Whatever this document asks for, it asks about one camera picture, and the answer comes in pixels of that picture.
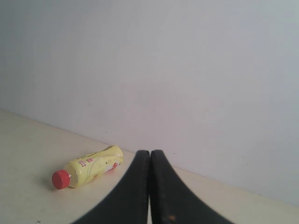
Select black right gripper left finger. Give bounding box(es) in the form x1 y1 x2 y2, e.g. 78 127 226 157
74 150 150 224

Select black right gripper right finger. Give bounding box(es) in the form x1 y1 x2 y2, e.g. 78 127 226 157
149 150 232 224

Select yellow bottle red cap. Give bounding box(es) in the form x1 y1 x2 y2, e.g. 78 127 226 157
52 146 123 189

